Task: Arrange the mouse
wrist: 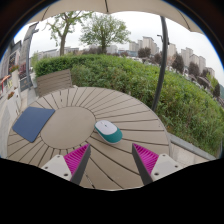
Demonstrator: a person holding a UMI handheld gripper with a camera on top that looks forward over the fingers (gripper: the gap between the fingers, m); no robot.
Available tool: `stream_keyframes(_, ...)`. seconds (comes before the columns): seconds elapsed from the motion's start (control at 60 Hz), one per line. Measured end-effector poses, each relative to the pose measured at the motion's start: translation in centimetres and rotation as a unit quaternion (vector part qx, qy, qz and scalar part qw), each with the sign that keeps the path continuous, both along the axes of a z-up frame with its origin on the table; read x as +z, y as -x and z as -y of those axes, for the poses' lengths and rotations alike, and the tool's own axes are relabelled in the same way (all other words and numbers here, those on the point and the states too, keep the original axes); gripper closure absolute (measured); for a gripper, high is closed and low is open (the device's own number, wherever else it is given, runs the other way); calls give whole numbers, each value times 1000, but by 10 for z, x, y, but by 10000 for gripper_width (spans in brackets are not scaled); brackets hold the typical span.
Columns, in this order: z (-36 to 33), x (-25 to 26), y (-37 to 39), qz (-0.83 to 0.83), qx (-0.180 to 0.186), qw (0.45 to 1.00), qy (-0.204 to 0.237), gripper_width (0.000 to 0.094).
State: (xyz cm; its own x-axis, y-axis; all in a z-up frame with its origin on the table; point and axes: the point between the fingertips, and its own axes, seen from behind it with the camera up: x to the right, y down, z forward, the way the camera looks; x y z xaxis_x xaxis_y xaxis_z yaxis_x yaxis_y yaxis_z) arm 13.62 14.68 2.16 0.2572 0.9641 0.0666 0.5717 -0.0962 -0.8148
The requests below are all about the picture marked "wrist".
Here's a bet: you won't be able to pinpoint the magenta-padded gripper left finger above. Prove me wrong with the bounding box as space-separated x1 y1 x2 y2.
41 143 92 186

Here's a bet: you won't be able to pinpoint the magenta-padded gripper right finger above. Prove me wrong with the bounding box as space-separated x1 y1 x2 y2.
131 142 184 186

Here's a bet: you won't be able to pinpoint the white and teal computer mouse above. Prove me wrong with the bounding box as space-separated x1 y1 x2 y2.
94 119 124 144

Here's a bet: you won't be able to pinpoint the blue mouse pad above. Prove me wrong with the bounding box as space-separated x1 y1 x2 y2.
11 106 56 144

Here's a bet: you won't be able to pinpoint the green hedge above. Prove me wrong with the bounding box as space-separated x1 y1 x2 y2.
33 54 224 158

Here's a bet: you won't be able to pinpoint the slatted beige chair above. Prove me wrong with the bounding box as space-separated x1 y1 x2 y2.
34 69 74 98

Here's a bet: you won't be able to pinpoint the white planter with flowers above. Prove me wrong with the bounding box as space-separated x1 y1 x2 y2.
6 90 17 101
8 64 21 90

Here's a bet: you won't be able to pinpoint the dark curved parasol pole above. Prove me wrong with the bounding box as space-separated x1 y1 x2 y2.
151 15 170 113

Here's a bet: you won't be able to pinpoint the distant apartment buildings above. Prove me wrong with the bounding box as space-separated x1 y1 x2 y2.
128 35 216 80

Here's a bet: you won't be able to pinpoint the tall grey banner sign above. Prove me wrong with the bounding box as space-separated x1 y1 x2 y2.
19 22 40 93

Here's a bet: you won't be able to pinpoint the grey storefront building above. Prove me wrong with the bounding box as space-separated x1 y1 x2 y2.
0 39 23 98

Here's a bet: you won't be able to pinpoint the thin leaning tree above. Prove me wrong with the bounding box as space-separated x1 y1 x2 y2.
44 10 93 57

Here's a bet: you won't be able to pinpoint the round bushy tree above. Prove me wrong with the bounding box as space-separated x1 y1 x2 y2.
79 13 132 55

